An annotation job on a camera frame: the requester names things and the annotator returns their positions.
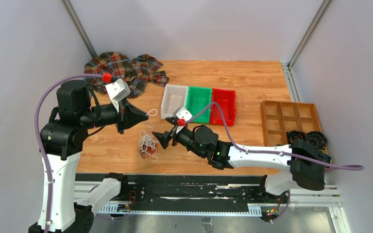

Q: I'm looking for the wooden compartment tray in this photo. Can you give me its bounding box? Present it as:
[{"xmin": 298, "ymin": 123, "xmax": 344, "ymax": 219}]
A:
[{"xmin": 260, "ymin": 100, "xmax": 332, "ymax": 163}]

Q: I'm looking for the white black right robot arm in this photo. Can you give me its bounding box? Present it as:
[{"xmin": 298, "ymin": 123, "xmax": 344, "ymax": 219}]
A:
[{"xmin": 153, "ymin": 117, "xmax": 325, "ymax": 202}]

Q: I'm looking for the red plastic bin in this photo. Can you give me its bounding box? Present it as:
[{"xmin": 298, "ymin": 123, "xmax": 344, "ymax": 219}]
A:
[{"xmin": 209, "ymin": 88, "xmax": 236, "ymax": 126}]

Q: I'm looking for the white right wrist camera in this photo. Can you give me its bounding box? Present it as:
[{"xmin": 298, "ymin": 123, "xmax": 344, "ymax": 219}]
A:
[{"xmin": 172, "ymin": 107, "xmax": 192, "ymax": 133}]

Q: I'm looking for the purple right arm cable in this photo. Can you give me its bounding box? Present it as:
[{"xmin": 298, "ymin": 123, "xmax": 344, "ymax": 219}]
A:
[{"xmin": 177, "ymin": 102, "xmax": 365, "ymax": 172}]

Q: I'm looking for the white plastic bin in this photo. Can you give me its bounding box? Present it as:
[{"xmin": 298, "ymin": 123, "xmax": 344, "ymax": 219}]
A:
[{"xmin": 160, "ymin": 84, "xmax": 189, "ymax": 119}]

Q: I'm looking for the white cable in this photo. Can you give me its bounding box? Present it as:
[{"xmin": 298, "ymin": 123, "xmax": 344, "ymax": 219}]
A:
[{"xmin": 138, "ymin": 108, "xmax": 159, "ymax": 162}]

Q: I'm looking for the black mounting rail base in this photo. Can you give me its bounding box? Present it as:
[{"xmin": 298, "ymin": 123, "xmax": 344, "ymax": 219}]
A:
[{"xmin": 74, "ymin": 173, "xmax": 306, "ymax": 222}]

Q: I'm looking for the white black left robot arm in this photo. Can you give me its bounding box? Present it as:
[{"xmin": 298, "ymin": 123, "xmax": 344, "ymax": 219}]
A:
[{"xmin": 28, "ymin": 75, "xmax": 148, "ymax": 233}]

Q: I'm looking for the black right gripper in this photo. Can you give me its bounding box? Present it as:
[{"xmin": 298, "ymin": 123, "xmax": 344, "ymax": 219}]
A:
[{"xmin": 152, "ymin": 118, "xmax": 205, "ymax": 159}]

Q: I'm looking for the orange cable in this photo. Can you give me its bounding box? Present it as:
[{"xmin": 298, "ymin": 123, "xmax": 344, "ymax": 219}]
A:
[{"xmin": 137, "ymin": 141, "xmax": 158, "ymax": 161}]

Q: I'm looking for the black coiled strap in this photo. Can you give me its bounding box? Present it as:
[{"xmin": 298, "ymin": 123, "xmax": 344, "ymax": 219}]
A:
[
  {"xmin": 286, "ymin": 130, "xmax": 307, "ymax": 145},
  {"xmin": 305, "ymin": 131, "xmax": 329, "ymax": 149}
]

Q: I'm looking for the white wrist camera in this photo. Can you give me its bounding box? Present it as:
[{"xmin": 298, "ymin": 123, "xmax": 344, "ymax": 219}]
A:
[
  {"xmin": 172, "ymin": 107, "xmax": 192, "ymax": 133},
  {"xmin": 105, "ymin": 79, "xmax": 130, "ymax": 113}
]

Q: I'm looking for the plaid flannel shirt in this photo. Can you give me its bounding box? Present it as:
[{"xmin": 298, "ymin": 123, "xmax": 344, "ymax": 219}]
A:
[{"xmin": 84, "ymin": 52, "xmax": 170, "ymax": 99}]

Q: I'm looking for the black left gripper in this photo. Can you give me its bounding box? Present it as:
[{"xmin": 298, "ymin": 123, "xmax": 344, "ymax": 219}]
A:
[{"xmin": 80, "ymin": 96, "xmax": 149, "ymax": 133}]

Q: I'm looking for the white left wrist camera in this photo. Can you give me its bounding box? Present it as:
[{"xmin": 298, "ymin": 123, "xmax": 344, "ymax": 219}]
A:
[{"xmin": 105, "ymin": 79, "xmax": 130, "ymax": 113}]

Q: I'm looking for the green plastic bin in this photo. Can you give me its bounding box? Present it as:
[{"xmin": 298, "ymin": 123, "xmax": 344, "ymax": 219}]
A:
[{"xmin": 186, "ymin": 86, "xmax": 212, "ymax": 124}]

